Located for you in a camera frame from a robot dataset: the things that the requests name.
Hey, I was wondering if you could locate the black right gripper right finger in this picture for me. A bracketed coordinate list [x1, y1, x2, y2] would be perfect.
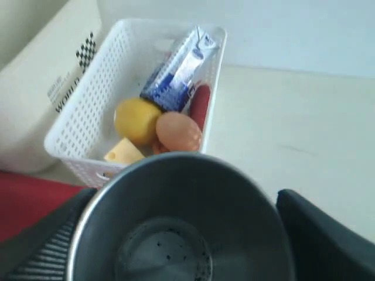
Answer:
[276, 189, 374, 280]

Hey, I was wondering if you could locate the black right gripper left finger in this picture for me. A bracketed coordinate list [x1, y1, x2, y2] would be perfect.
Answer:
[1, 188, 97, 280]

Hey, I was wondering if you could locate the yellow cheese wedge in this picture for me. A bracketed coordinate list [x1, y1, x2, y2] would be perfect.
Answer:
[104, 138, 145, 165]

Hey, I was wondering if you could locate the stainless steel cup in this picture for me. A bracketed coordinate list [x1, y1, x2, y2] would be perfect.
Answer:
[66, 152, 296, 280]

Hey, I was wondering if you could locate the yellow lemon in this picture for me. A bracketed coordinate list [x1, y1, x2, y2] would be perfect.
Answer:
[114, 98, 162, 146]

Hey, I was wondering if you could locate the brown egg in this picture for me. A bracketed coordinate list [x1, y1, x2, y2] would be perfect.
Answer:
[156, 112, 202, 151]

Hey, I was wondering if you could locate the red sausage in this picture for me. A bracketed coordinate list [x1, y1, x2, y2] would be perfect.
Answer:
[189, 84, 211, 131]

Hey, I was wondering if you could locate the small milk carton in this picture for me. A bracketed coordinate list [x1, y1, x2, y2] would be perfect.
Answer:
[140, 26, 219, 112]

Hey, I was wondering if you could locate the fried chicken nugget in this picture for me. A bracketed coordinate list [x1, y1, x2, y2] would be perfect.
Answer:
[152, 140, 170, 155]

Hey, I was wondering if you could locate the red tablecloth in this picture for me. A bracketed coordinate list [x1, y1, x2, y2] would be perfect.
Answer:
[1, 172, 83, 242]

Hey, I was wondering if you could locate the cream plastic bin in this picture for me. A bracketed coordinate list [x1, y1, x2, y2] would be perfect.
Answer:
[1, 1, 102, 173]

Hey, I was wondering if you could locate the white perforated basket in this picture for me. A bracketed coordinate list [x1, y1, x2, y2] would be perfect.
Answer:
[43, 18, 228, 189]

